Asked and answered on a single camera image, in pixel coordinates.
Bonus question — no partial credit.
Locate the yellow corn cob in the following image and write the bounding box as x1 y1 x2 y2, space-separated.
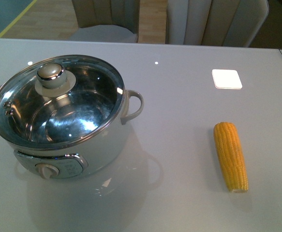
213 122 249 193

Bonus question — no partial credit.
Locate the glass pot lid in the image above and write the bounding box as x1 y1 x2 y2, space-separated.
0 55 125 150

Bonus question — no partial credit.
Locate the beige chair right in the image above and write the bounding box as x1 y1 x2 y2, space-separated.
166 0 269 47

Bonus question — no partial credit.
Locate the white electric cooking pot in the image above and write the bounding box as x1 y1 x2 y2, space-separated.
0 54 145 180

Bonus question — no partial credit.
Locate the beige chair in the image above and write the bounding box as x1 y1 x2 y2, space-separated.
68 0 140 43
166 0 269 47

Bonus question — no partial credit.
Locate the beige chair left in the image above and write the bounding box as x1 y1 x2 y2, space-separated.
68 0 140 43

